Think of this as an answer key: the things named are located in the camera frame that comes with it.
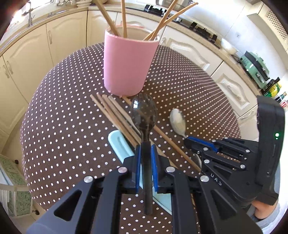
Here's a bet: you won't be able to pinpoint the mint green sheathed knife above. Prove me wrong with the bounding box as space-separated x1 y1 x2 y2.
108 130 172 215

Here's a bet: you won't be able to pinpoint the brown polka dot tablecloth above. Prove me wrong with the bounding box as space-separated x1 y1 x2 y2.
19 42 242 234

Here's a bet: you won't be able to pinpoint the cream lower kitchen cabinets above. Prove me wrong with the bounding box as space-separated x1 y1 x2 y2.
1 8 260 145

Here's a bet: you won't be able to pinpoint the silver metal spoon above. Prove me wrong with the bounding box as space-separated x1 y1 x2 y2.
169 108 187 138

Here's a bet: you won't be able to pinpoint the white step stool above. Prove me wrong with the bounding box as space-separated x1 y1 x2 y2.
1 155 33 217

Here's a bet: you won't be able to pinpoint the wooden chopstick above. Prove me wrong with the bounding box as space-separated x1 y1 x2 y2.
149 0 178 41
143 3 198 41
102 94 141 144
108 96 141 136
95 0 119 36
90 94 138 148
121 0 127 38
121 96 202 173

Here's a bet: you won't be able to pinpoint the black gas stove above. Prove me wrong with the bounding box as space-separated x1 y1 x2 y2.
143 4 221 49

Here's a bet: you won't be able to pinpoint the chrome sink faucet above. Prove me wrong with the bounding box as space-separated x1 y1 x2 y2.
22 1 36 27

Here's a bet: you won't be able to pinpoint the yellow green bottle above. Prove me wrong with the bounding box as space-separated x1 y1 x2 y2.
263 78 282 98

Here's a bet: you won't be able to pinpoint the black plastic spork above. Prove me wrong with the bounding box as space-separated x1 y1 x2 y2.
131 93 157 215

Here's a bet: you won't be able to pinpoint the stainless steel steamer pot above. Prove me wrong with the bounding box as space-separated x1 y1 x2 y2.
155 0 194 11

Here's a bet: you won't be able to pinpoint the pink cylindrical utensil holder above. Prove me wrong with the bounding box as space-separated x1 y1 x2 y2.
103 25 161 96

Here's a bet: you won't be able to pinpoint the green countertop appliance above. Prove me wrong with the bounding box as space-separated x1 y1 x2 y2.
239 51 269 89

